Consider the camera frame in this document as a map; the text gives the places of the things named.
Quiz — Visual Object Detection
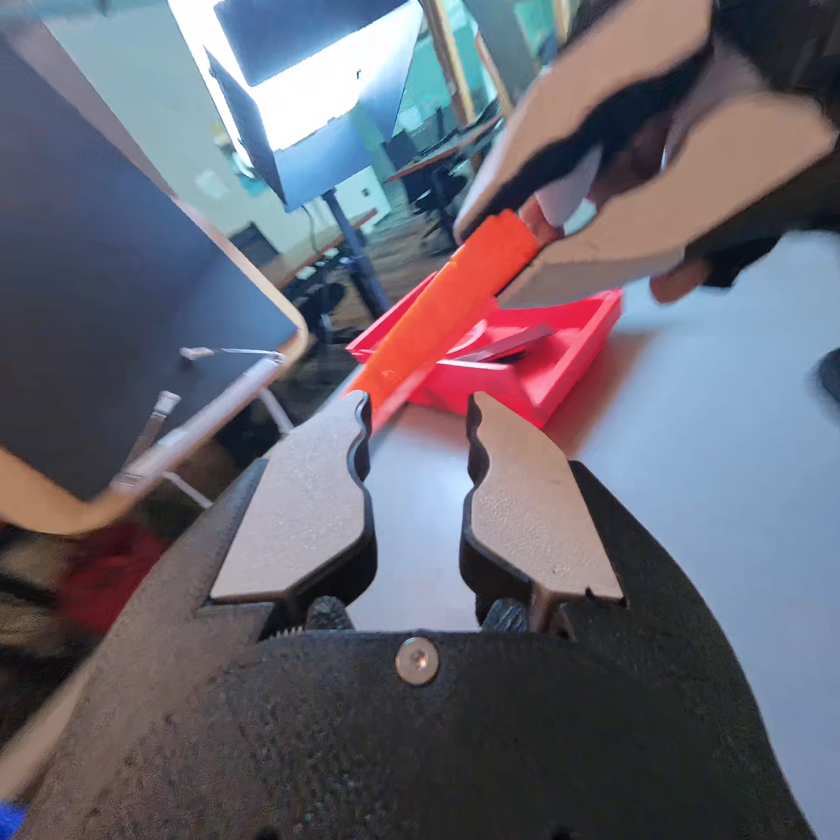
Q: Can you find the studio light panel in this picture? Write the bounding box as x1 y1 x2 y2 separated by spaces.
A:
167 0 425 212

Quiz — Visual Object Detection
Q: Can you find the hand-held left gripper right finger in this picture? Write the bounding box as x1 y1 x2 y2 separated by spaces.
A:
459 392 626 634

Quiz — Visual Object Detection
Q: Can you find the red plastic bin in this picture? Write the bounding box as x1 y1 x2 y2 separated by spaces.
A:
346 289 624 429

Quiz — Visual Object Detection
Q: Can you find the red tape roll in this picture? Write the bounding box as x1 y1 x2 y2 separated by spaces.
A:
453 317 491 355

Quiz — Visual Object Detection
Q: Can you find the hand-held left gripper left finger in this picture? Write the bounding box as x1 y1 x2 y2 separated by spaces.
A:
210 390 378 632

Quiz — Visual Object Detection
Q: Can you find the black trapezoid plate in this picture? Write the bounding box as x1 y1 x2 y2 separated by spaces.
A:
453 322 557 364

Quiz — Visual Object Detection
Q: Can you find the wooden office desk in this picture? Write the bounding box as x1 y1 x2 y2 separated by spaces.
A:
262 208 379 291

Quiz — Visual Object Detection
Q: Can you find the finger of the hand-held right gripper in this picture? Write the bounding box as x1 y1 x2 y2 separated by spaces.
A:
453 0 718 242
497 92 840 309

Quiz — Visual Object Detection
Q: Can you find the orange tool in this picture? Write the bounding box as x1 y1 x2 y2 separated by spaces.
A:
344 210 543 429

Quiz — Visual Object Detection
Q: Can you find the black office chair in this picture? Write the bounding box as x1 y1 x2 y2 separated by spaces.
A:
413 164 471 258

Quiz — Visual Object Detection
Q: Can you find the black chair armrest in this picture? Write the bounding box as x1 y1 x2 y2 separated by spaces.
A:
814 348 840 406

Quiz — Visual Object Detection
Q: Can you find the black board with pale rim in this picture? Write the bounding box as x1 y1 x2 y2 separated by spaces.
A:
0 20 311 537

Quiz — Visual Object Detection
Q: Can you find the black light stand pole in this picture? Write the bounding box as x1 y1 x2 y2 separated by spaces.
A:
322 189 392 317

